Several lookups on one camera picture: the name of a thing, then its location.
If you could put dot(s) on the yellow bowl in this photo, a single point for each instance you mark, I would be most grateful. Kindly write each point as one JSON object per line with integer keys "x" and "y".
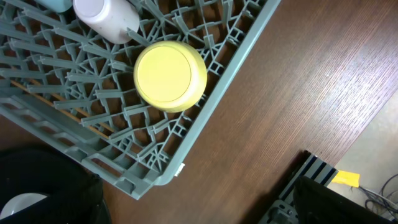
{"x": 170, "y": 76}

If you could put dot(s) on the grey dishwasher rack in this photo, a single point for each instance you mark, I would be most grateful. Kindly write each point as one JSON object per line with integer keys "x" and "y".
{"x": 146, "y": 147}

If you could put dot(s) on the right base aluminium rail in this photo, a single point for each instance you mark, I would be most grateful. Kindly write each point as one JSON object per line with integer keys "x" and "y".
{"x": 310, "y": 169}

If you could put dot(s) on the pink cup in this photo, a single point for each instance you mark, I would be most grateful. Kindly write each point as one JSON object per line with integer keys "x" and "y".
{"x": 112, "y": 19}

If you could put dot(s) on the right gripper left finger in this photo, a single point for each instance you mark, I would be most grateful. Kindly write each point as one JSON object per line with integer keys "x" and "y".
{"x": 81, "y": 202}

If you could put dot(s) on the yellow tape piece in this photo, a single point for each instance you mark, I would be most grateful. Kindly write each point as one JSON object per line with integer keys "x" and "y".
{"x": 346, "y": 178}

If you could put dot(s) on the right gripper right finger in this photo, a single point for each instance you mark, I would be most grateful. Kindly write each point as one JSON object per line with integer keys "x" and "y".
{"x": 321, "y": 205}

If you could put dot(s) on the grey plate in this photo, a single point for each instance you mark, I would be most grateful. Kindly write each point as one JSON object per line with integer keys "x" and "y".
{"x": 20, "y": 202}

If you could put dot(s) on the light blue cup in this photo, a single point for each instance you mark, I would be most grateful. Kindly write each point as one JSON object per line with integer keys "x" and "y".
{"x": 57, "y": 6}

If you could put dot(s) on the round black serving tray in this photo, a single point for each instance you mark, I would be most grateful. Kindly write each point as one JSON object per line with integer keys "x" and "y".
{"x": 34, "y": 170}

